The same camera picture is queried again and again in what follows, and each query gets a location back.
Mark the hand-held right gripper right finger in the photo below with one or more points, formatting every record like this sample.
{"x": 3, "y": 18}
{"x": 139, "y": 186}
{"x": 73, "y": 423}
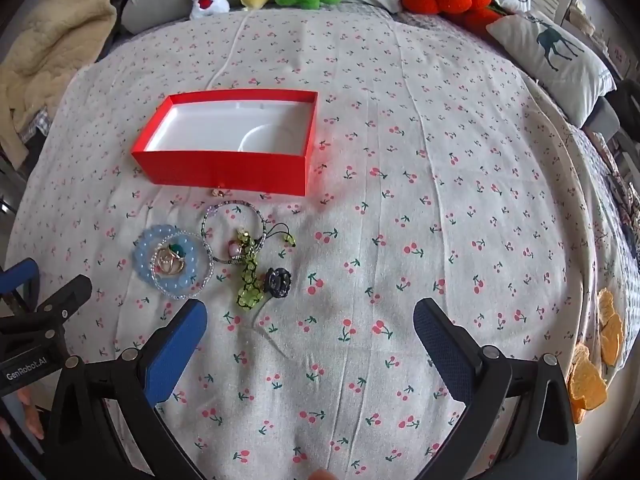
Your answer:
{"x": 442, "y": 345}

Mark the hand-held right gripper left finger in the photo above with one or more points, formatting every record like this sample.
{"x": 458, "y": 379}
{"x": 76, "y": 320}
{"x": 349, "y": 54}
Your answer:
{"x": 175, "y": 355}

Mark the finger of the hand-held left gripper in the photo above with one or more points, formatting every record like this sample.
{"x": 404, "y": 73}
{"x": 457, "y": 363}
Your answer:
{"x": 22, "y": 275}
{"x": 65, "y": 297}

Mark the black flower hair clip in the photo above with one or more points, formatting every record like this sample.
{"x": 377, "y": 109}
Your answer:
{"x": 277, "y": 281}

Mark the red jewelry box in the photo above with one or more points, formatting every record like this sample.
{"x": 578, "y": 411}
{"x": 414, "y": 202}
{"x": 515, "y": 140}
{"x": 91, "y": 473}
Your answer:
{"x": 225, "y": 170}

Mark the person's left hand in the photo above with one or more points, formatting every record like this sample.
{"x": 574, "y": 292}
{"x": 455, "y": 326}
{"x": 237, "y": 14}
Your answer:
{"x": 27, "y": 412}

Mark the pink bead charm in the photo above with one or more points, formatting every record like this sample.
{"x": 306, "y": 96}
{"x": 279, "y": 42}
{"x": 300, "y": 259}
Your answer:
{"x": 234, "y": 250}

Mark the cherry print bedsheet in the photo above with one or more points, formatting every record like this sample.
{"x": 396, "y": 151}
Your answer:
{"x": 400, "y": 210}

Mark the orange yellow plush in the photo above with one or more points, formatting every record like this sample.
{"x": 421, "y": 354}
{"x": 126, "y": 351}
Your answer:
{"x": 590, "y": 385}

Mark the small gold earring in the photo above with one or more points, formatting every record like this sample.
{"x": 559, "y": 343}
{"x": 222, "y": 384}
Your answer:
{"x": 219, "y": 193}

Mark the beige quilted blanket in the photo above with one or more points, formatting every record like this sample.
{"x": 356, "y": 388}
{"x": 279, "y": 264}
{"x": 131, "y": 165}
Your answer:
{"x": 55, "y": 35}

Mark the deer print pillow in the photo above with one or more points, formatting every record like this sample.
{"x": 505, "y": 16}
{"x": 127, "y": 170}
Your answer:
{"x": 565, "y": 70}

